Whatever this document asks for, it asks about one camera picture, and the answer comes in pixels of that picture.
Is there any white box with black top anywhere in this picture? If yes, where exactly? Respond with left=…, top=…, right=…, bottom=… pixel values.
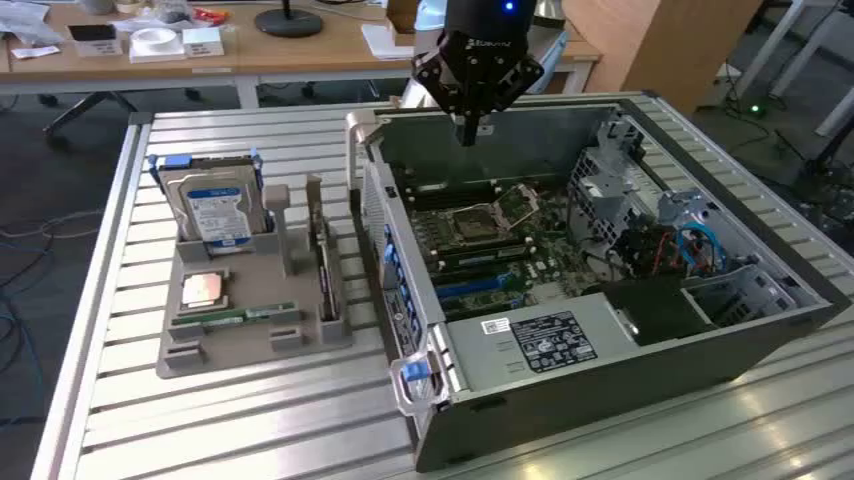
left=68, top=23, right=124, bottom=58

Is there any brown cardboard box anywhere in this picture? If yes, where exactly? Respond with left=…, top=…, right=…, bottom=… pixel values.
left=386, top=0, right=419, bottom=35

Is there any blue wire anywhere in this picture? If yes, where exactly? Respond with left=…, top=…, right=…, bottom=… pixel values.
left=674, top=223, right=730, bottom=277

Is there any white tape roll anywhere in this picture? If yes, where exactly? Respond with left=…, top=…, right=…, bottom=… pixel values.
left=131, top=27, right=177, bottom=47

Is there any open dark PC case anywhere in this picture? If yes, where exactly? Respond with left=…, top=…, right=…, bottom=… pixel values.
left=345, top=97, right=854, bottom=474

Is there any open socket cover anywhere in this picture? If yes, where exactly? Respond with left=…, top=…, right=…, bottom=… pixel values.
left=493, top=183, right=542, bottom=231

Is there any black chair base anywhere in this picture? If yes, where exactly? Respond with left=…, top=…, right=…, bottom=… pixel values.
left=39, top=88, right=202, bottom=149

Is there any grey power supply unit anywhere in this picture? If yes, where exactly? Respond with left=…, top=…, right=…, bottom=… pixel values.
left=445, top=292, right=636, bottom=394

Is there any green RAM stick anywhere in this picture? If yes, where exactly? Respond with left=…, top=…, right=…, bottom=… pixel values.
left=171, top=301, right=299, bottom=327

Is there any blue expansion slot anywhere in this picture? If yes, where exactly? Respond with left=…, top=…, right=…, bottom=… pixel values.
left=433, top=276, right=509, bottom=301

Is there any RAM stick with white label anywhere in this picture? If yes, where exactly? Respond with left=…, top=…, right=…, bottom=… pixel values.
left=437, top=244, right=537, bottom=273

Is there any green motherboard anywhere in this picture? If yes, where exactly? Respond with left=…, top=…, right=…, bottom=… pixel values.
left=393, top=169, right=602, bottom=324

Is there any blue floor cable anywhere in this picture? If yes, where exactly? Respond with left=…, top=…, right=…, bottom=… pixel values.
left=0, top=234, right=52, bottom=429

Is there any hard disk with blue label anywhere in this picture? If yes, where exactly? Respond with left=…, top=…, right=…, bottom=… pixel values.
left=165, top=168, right=259, bottom=251

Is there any black graphics card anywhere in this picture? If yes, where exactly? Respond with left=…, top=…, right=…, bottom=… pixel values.
left=306, top=172, right=343, bottom=326

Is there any clear plastic bag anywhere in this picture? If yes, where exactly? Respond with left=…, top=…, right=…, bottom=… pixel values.
left=0, top=0, right=66, bottom=45

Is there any grey plastic parts rack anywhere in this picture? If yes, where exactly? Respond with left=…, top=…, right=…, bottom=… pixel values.
left=155, top=183, right=355, bottom=380

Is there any wooden desk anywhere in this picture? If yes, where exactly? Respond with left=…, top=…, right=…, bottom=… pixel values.
left=0, top=0, right=242, bottom=109
left=237, top=0, right=602, bottom=109

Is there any flat white box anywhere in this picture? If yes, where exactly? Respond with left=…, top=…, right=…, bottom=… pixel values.
left=128, top=37, right=189, bottom=65

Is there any black round lamp base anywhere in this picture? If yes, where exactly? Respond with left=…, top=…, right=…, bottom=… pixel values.
left=254, top=0, right=327, bottom=39

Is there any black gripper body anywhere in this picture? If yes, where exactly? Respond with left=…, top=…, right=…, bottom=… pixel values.
left=439, top=0, right=539, bottom=109

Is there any CPU socket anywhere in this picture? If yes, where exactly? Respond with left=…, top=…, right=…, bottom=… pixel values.
left=450, top=204, right=513, bottom=239

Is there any white cube box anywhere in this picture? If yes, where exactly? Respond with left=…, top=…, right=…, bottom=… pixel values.
left=181, top=27, right=226, bottom=59

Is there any perforated metal drive cage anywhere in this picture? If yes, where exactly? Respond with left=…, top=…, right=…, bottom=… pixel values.
left=566, top=119, right=669, bottom=251

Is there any blue disk caddy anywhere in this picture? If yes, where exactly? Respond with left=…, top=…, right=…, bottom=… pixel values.
left=147, top=148, right=277, bottom=251

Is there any red wire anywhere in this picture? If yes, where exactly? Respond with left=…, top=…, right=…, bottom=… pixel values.
left=652, top=230, right=672, bottom=275

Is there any white paper stack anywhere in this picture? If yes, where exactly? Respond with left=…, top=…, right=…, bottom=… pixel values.
left=362, top=22, right=419, bottom=61

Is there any grey metal disk bay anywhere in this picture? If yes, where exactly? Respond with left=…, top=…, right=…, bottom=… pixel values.
left=680, top=263, right=802, bottom=329

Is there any wooden cabinet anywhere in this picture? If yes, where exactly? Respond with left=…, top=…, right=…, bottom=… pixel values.
left=563, top=0, right=766, bottom=114

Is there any white desk frame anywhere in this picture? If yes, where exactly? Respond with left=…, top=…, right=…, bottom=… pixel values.
left=733, top=0, right=854, bottom=136

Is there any silver CPU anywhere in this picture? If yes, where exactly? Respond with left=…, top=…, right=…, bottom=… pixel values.
left=181, top=271, right=226, bottom=307

